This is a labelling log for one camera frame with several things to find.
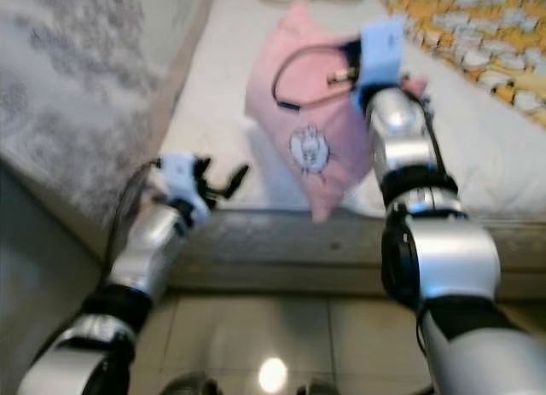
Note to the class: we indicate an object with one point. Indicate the grey quilted mattress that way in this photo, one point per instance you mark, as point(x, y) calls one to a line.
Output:
point(290, 250)

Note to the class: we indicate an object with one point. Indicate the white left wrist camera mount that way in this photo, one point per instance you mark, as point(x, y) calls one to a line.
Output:
point(179, 177)

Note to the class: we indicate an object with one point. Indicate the grey floral patterned pillow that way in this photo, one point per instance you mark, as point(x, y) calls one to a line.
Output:
point(68, 71)

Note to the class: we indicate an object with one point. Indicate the pink rabbit print pillow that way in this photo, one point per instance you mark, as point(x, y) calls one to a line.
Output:
point(273, 113)

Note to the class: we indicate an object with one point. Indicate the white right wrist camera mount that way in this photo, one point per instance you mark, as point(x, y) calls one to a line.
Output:
point(382, 45)

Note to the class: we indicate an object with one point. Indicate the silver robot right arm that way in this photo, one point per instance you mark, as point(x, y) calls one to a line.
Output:
point(401, 130)

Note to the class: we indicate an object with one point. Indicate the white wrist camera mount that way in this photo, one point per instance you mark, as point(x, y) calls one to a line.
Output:
point(382, 45)
point(179, 177)

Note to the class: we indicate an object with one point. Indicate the white quilted mattress pad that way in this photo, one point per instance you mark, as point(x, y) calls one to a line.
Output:
point(222, 71)

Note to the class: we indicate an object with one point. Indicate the yellow egg print blanket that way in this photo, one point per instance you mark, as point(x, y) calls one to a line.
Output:
point(478, 28)

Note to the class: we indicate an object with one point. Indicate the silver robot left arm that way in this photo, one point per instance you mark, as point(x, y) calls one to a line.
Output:
point(149, 250)

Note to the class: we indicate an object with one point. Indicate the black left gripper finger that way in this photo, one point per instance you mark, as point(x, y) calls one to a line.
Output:
point(233, 182)

